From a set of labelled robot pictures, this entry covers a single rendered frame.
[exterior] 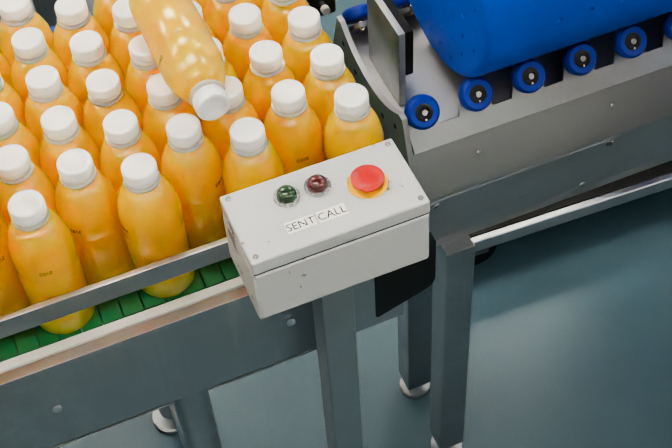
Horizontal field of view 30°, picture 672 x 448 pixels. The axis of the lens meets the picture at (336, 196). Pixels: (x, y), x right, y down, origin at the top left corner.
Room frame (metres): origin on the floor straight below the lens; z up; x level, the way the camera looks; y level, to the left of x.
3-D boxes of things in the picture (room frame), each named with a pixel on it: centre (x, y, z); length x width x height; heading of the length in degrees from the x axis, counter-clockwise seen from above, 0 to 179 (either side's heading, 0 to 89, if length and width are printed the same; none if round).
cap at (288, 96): (1.00, 0.05, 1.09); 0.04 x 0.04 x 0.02
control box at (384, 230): (0.84, 0.01, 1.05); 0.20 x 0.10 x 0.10; 109
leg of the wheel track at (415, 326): (1.27, -0.12, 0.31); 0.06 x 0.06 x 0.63; 19
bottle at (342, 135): (0.99, -0.03, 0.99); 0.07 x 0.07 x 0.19
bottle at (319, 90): (1.06, 0.00, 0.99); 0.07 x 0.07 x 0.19
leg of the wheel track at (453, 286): (1.14, -0.17, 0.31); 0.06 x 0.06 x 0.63; 19
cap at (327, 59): (1.06, 0.00, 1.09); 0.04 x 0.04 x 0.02
